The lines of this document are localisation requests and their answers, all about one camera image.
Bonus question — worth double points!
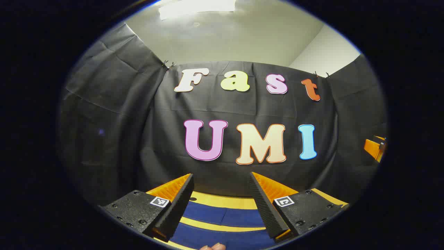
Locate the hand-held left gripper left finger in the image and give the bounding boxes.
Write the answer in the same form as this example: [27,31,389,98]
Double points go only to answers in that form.
[99,173,195,242]

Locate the black backdrop cloth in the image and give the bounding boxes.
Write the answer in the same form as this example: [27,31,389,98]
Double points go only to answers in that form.
[58,23,388,209]

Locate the blue denim jeans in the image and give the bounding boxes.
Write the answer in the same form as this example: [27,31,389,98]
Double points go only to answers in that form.
[170,200,276,250]

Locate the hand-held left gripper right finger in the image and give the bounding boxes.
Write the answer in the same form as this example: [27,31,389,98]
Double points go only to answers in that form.
[248,172,348,243]

